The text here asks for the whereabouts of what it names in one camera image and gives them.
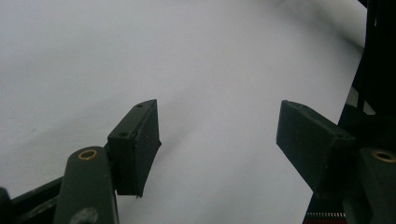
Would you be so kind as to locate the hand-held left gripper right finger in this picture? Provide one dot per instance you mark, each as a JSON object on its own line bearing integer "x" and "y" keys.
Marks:
{"x": 311, "y": 146}

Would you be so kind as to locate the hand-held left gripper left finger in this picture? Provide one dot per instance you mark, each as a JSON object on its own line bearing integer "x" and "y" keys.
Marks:
{"x": 137, "y": 149}

